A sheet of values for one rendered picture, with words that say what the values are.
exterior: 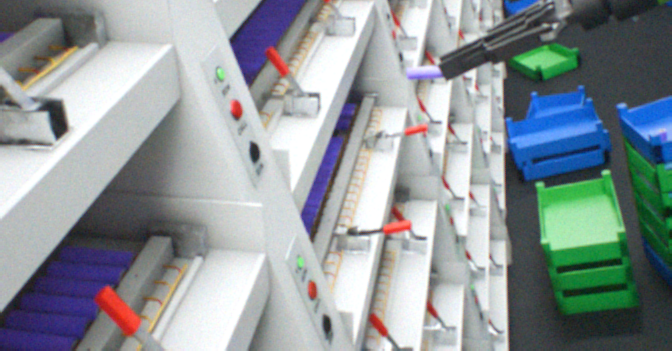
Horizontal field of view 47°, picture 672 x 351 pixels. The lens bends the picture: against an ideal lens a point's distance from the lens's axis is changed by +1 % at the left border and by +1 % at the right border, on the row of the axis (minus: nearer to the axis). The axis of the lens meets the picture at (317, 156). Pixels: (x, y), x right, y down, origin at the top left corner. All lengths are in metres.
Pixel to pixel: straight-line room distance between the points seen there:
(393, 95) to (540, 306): 1.05
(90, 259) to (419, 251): 0.74
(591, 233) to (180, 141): 1.67
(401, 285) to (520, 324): 0.99
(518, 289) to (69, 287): 1.80
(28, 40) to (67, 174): 0.14
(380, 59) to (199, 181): 0.72
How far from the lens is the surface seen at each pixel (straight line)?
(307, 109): 0.89
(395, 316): 1.18
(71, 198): 0.47
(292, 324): 0.72
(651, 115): 2.14
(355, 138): 1.19
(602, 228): 2.19
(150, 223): 0.68
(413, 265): 1.28
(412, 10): 1.83
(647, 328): 2.12
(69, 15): 0.60
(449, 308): 1.49
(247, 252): 0.67
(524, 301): 2.26
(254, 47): 1.05
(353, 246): 0.98
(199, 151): 0.63
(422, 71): 1.15
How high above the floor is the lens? 1.42
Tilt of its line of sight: 24 degrees down
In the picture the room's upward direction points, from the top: 21 degrees counter-clockwise
